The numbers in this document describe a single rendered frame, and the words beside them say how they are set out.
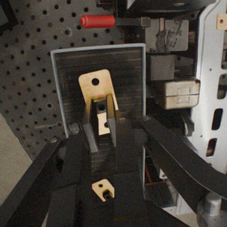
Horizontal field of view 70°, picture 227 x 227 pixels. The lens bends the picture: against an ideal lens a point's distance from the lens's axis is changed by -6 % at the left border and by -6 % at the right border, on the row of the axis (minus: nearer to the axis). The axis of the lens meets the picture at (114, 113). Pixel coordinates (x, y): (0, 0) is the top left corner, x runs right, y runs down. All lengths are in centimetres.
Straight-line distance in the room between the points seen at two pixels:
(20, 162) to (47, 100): 130
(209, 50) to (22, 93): 72
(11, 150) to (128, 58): 178
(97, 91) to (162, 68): 17
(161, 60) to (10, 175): 203
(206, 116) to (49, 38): 63
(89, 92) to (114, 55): 8
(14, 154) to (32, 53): 137
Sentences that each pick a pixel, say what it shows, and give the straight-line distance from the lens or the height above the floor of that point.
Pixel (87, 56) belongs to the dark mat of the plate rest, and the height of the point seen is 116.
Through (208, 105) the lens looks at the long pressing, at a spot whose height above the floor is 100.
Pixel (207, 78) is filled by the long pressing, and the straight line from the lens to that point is 52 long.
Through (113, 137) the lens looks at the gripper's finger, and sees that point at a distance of 15.
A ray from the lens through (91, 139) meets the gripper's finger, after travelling 15.
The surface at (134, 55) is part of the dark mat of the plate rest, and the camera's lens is 27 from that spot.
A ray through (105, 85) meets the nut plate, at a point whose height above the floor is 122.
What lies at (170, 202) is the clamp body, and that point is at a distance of 67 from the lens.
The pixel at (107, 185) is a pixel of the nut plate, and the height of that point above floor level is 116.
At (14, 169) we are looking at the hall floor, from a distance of 210.
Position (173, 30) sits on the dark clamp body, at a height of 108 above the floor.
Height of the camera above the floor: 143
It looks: 67 degrees down
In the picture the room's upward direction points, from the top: 169 degrees clockwise
